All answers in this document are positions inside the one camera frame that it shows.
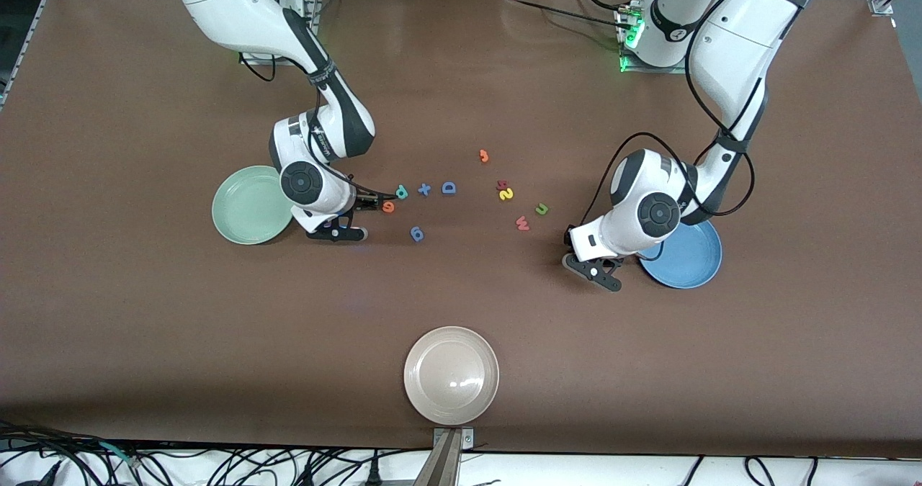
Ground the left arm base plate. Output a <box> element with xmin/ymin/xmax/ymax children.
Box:
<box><xmin>618</xmin><ymin>4</ymin><xmax>696</xmax><ymax>75</ymax></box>

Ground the aluminium profile post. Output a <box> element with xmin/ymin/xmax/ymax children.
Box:
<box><xmin>414</xmin><ymin>427</ymin><xmax>476</xmax><ymax>486</ymax></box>

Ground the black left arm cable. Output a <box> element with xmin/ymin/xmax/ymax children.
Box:
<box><xmin>592</xmin><ymin>0</ymin><xmax>769</xmax><ymax>217</ymax></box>

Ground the brown table cloth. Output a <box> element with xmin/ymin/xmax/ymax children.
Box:
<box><xmin>0</xmin><ymin>0</ymin><xmax>922</xmax><ymax>459</ymax></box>

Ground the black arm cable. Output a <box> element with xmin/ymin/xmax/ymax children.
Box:
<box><xmin>238</xmin><ymin>50</ymin><xmax>398</xmax><ymax>199</ymax></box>
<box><xmin>592</xmin><ymin>0</ymin><xmax>769</xmax><ymax>217</ymax></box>

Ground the teal floor cable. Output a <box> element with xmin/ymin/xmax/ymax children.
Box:
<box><xmin>96</xmin><ymin>439</ymin><xmax>139</xmax><ymax>467</ymax></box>

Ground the beige plate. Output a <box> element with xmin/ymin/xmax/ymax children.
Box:
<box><xmin>403</xmin><ymin>325</ymin><xmax>500</xmax><ymax>427</ymax></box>

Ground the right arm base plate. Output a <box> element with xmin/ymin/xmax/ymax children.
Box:
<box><xmin>239</xmin><ymin>0</ymin><xmax>322</xmax><ymax>66</ymax></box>

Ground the black cable on table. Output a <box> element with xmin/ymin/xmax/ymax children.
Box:
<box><xmin>504</xmin><ymin>0</ymin><xmax>635</xmax><ymax>32</ymax></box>

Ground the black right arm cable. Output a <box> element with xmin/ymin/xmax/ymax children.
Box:
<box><xmin>238</xmin><ymin>50</ymin><xmax>398</xmax><ymax>199</ymax></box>

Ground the blue plate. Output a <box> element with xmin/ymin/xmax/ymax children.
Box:
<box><xmin>637</xmin><ymin>218</ymin><xmax>723</xmax><ymax>289</ymax></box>

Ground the pale green plate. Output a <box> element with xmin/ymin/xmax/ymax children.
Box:
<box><xmin>211</xmin><ymin>165</ymin><xmax>296</xmax><ymax>246</ymax></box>

